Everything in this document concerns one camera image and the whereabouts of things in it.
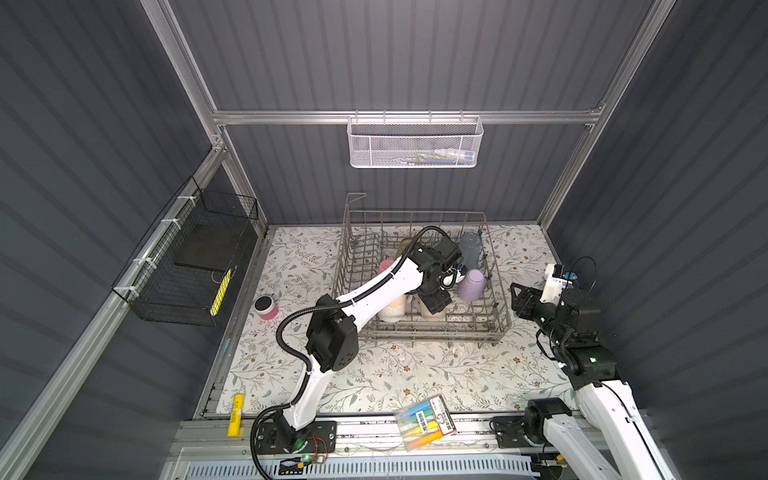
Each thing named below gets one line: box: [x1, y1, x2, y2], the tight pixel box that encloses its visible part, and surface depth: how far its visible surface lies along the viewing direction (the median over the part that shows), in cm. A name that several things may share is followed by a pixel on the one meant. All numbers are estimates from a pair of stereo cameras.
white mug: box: [377, 294, 407, 323], surface depth 89 cm
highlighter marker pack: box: [394, 395, 457, 452], surface depth 76 cm
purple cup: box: [458, 269, 487, 301], surface depth 90 cm
